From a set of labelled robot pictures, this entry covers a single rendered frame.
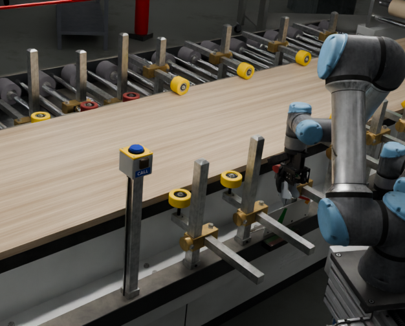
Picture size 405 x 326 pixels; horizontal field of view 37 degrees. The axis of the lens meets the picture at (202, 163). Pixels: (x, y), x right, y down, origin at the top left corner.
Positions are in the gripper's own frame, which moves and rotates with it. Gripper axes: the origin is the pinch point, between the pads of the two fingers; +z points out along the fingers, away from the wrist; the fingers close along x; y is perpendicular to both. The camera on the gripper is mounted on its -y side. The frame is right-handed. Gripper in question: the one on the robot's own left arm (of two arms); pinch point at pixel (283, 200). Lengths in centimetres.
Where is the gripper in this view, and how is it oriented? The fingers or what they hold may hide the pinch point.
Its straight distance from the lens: 216.6
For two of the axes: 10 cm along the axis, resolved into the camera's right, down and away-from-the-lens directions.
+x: 8.2, -1.4, 5.5
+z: -0.7, 9.3, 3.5
